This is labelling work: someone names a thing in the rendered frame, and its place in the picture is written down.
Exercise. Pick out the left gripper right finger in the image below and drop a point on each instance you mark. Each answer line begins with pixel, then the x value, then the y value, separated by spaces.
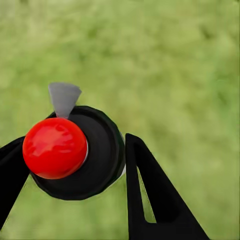
pixel 174 219

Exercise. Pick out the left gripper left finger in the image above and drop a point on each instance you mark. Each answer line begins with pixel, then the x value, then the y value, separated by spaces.
pixel 13 175

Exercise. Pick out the pesticide atomizer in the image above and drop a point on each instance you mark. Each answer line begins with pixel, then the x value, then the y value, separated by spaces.
pixel 78 151

